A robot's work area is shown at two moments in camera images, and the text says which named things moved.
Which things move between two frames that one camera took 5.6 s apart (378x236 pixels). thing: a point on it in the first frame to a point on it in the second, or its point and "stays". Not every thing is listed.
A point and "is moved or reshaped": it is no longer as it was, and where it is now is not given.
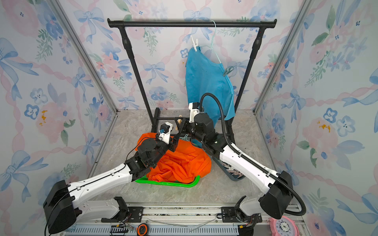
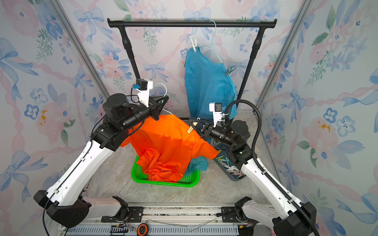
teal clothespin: x=227 y=71 stays
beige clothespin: x=179 y=121 is moved or reshaped
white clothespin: x=194 y=44 stays
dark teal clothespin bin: x=234 y=173 stays
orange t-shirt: x=188 y=162 is moved or reshaped
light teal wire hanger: x=212 y=42 is moved or reshaped
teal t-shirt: x=204 y=74 stays
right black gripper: x=185 y=124 to x=205 y=132
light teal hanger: x=184 y=137 to x=165 y=95
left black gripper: x=173 y=145 to x=154 y=105
